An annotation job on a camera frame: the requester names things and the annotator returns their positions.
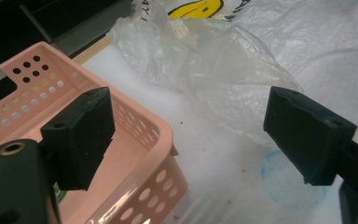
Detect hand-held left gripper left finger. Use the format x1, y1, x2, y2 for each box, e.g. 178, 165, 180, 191
39, 86, 117, 191

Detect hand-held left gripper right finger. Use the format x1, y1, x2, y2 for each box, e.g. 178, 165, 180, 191
263, 86, 358, 187

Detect pink perforated plastic basket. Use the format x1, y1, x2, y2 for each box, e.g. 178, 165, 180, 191
0, 41, 189, 224

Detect translucent plastic bag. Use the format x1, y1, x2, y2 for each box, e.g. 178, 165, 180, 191
111, 3, 304, 147

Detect white bag with yellow print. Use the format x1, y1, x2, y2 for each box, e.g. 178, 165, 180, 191
131, 0, 358, 41

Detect grey metal frame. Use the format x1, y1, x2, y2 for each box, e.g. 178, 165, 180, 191
0, 6, 134, 92

